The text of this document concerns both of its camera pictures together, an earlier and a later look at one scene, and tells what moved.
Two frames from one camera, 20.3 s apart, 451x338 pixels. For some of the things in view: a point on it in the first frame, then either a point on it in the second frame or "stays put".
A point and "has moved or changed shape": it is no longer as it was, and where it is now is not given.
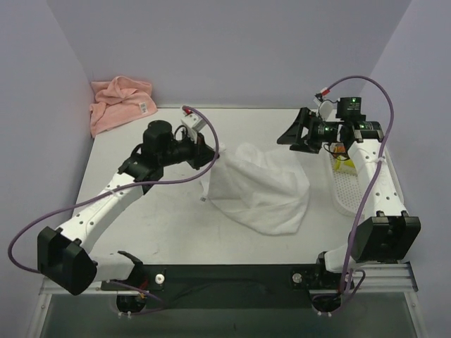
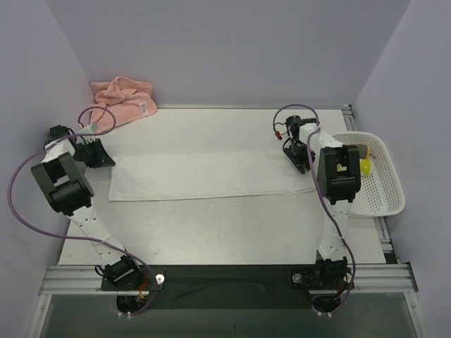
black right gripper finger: (292, 134) to (303, 165)
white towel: (262, 189) has moved or changed shape
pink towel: (118, 101) stays put
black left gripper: (199, 151) to (94, 153)
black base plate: (221, 286) stays put
